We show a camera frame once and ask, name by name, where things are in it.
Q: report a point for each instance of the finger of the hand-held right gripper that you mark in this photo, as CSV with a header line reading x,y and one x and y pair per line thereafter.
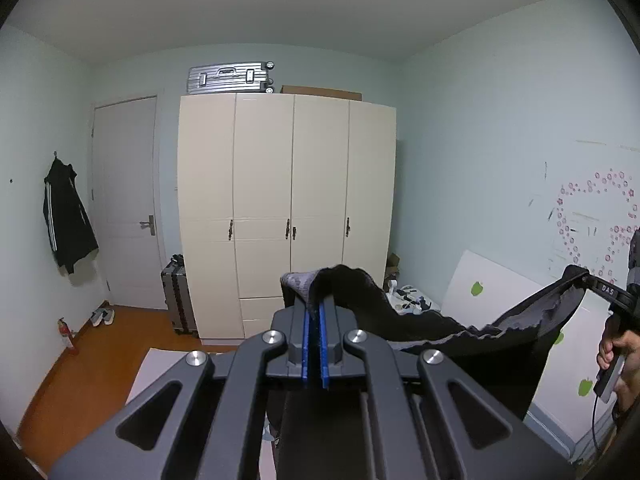
x,y
607,291

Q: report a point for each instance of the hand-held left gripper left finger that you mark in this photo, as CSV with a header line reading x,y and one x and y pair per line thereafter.
x,y
306,345

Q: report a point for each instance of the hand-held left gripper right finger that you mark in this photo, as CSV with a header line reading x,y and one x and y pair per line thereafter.
x,y
325,345

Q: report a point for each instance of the black pants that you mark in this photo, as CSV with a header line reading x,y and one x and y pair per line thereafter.
x,y
430,330

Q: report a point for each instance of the person's right forearm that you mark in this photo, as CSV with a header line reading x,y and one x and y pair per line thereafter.
x,y
629,392

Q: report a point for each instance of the person's right hand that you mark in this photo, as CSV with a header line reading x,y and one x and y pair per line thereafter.
x,y
617,345

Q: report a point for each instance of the small stacked cardboard boxes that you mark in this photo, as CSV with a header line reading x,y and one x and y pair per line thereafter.
x,y
392,265

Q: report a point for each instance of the white headboard with green stickers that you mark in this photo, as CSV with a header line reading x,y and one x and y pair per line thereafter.
x,y
480,310

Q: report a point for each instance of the grey suitcase with black trim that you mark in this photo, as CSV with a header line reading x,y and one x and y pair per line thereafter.
x,y
180,300

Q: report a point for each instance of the cream four-door wardrobe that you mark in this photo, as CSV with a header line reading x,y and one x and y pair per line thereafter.
x,y
287,210

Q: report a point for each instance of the bed with striped bedding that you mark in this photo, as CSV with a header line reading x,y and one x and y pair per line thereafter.
x,y
155,370

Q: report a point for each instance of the white shoe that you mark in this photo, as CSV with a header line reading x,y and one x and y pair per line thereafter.
x,y
97,317
109,316

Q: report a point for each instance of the white room door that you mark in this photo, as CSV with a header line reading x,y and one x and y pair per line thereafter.
x,y
127,200

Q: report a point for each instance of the red fire extinguisher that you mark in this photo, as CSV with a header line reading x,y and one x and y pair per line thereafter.
x,y
67,337

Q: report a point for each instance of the flat brown cardboard box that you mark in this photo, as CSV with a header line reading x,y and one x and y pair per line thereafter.
x,y
322,93

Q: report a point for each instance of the black jacket with white stripes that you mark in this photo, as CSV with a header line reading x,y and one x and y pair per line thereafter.
x,y
67,215

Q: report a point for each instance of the silver hard-shell suitcase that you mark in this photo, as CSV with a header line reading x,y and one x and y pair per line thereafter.
x,y
227,79

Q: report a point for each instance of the pink flower wall sticker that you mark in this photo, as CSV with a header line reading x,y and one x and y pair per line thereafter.
x,y
600,195

